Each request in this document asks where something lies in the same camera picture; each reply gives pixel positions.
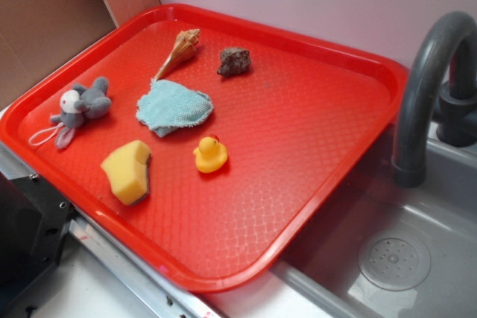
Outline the brown spiral seashell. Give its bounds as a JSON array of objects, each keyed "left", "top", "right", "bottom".
[{"left": 152, "top": 28, "right": 200, "bottom": 81}]

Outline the brown cardboard panel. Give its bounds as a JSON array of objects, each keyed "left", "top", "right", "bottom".
[{"left": 1, "top": 0, "right": 160, "bottom": 108}]

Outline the red plastic tray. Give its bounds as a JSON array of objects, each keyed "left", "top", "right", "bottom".
[{"left": 1, "top": 4, "right": 407, "bottom": 293}]

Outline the gray toy faucet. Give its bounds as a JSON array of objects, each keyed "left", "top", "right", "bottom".
[{"left": 391, "top": 11, "right": 476, "bottom": 188}]

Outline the yellow rubber duck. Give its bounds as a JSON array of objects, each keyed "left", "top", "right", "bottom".
[{"left": 193, "top": 136, "right": 228, "bottom": 174}]

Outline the yellow sponge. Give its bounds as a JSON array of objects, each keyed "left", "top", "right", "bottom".
[{"left": 101, "top": 140, "right": 151, "bottom": 206}]

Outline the gray plush mouse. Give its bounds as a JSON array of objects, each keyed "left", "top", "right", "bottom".
[{"left": 28, "top": 77, "right": 112, "bottom": 150}]

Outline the gray toy sink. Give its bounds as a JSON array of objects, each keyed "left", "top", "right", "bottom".
[{"left": 271, "top": 120, "right": 477, "bottom": 318}]

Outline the metal rail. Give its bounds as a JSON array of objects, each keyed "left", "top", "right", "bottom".
[{"left": 1, "top": 145, "right": 225, "bottom": 317}]

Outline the light blue cloth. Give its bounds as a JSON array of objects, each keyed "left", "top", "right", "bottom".
[{"left": 136, "top": 80, "right": 214, "bottom": 138}]

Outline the dark brown rock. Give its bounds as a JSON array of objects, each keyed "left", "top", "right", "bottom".
[{"left": 217, "top": 47, "right": 251, "bottom": 78}]

